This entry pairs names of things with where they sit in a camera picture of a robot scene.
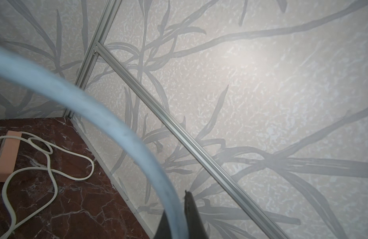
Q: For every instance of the pink power strip block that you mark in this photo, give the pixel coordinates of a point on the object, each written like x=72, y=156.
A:
x=9, y=147

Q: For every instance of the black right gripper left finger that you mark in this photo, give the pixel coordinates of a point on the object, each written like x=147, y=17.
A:
x=163, y=231

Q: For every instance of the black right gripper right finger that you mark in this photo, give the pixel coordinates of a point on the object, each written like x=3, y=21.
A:
x=195, y=224

